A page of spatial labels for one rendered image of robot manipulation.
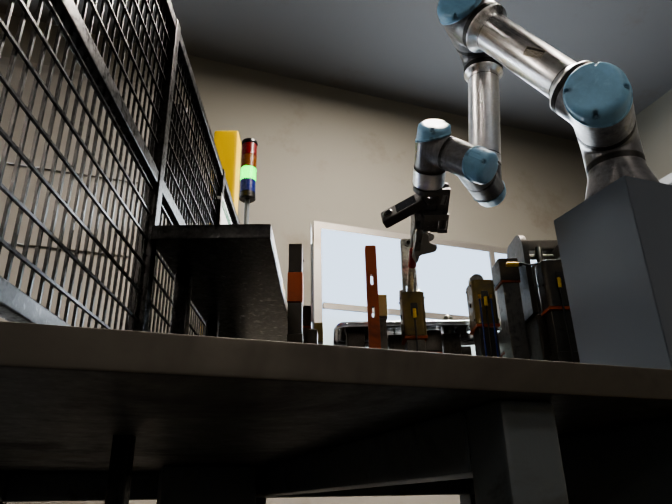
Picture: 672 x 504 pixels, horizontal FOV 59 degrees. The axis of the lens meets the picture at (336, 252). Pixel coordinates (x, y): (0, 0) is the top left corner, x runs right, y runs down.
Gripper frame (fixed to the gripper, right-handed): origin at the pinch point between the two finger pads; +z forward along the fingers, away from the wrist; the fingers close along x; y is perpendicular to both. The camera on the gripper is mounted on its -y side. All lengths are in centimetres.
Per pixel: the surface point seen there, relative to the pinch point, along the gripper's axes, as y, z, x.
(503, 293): 22.0, 6.3, -8.5
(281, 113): -50, 61, 254
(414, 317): -0.2, 11.8, -10.7
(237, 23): -74, 3, 255
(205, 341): -34, -47, -81
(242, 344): -31, -46, -81
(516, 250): 27.6, 1.2, 3.1
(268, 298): -35.9, 1.9, -14.6
